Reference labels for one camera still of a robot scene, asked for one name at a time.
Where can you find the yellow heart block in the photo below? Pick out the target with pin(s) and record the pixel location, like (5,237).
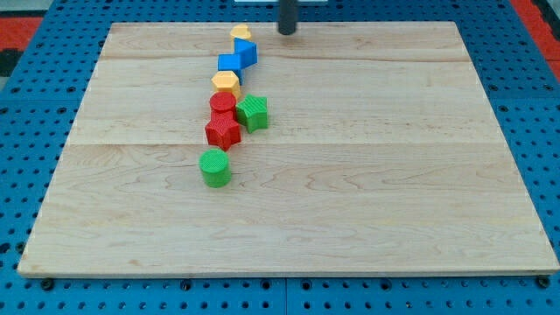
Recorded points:
(240,31)

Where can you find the green star block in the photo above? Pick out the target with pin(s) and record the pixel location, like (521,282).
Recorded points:
(252,113)

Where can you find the red star block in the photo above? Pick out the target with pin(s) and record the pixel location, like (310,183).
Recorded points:
(223,130)

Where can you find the green cylinder block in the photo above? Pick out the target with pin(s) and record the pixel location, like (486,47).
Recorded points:
(214,167)

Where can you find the red cylinder block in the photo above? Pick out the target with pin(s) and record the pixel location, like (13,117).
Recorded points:
(222,102)

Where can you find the yellow hexagon block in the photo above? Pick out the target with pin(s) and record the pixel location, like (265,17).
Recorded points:
(227,81)

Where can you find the light wooden board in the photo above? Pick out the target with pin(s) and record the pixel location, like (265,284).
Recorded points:
(383,158)

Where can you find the blue cube block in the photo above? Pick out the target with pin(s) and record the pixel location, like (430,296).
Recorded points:
(231,62)

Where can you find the blue triangle block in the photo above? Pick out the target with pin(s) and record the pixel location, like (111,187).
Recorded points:
(247,51)

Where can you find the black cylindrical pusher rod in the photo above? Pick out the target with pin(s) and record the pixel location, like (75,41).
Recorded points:
(287,17)

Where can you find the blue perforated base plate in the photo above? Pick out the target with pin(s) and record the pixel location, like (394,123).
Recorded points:
(42,96)

